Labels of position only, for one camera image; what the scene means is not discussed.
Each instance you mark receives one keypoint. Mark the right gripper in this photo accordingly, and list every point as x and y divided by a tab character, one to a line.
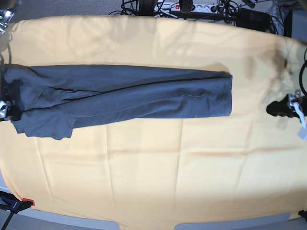
10	110

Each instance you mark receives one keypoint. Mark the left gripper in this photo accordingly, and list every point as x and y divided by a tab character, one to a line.
290	106

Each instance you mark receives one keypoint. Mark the blue-grey T-shirt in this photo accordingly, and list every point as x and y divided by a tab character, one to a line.
54	100

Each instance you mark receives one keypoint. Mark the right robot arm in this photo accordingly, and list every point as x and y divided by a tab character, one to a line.
7	11

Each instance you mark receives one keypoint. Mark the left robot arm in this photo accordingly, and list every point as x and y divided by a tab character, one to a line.
301	84

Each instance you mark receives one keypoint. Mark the yellow table cloth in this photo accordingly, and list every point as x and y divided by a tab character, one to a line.
153	174

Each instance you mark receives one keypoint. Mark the black power adapter box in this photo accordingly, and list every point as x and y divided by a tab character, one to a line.
251	19

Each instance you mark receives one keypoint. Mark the blue clamp with red pad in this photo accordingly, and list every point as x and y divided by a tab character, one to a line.
9	202

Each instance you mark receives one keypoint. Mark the black clamp right edge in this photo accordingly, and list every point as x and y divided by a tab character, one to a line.
303	214

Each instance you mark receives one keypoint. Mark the white power strip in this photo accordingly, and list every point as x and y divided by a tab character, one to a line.
196	8

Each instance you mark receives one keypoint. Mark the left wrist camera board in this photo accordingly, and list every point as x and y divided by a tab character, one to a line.
303	133

